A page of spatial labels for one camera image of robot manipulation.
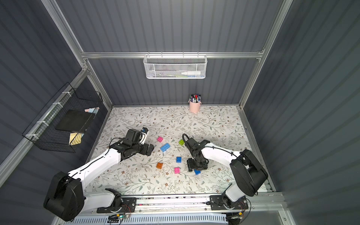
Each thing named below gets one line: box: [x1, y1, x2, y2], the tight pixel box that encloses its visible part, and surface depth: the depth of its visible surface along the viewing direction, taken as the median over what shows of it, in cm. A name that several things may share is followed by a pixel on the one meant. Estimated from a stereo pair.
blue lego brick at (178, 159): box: [175, 156, 182, 163], surface depth 91 cm
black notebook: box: [54, 109, 95, 133], surface depth 74 cm
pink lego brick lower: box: [173, 166, 181, 174], surface depth 86 cm
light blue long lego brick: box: [160, 142, 171, 153], surface depth 96 cm
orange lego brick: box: [156, 162, 164, 170], surface depth 88 cm
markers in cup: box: [187, 93, 202, 103], surface depth 111 cm
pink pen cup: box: [188, 100, 203, 113], surface depth 117 cm
